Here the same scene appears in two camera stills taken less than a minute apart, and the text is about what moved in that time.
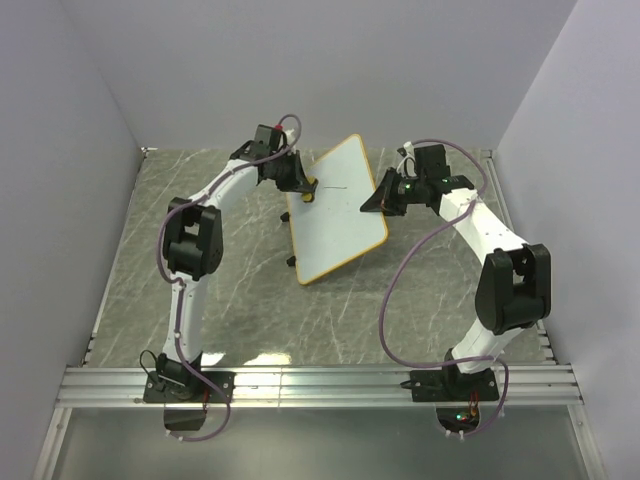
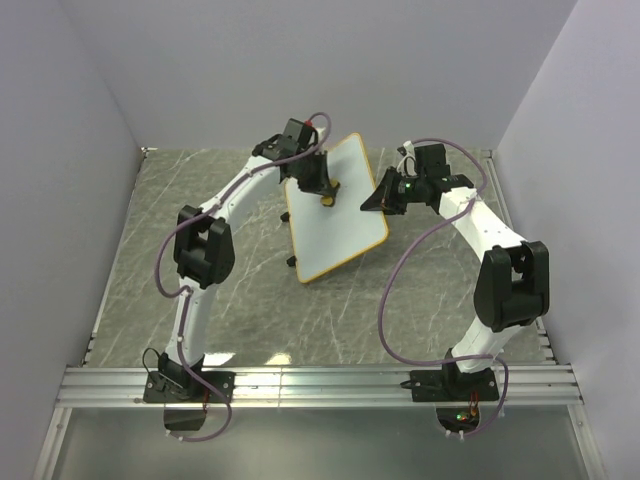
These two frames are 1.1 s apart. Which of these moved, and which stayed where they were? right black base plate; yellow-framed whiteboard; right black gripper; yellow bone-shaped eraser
Moved: yellow bone-shaped eraser
Stayed: right black base plate; yellow-framed whiteboard; right black gripper
